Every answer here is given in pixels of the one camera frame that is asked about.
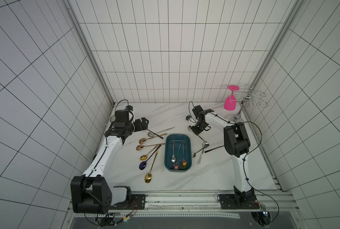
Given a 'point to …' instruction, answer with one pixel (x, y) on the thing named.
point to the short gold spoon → (144, 156)
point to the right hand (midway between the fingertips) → (191, 131)
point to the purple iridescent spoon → (183, 163)
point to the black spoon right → (213, 149)
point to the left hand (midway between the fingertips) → (141, 125)
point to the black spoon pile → (160, 137)
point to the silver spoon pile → (151, 134)
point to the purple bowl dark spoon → (143, 164)
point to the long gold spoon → (148, 176)
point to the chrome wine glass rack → (247, 98)
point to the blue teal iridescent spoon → (175, 166)
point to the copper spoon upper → (143, 140)
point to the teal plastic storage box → (177, 152)
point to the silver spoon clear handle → (198, 162)
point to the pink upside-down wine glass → (230, 102)
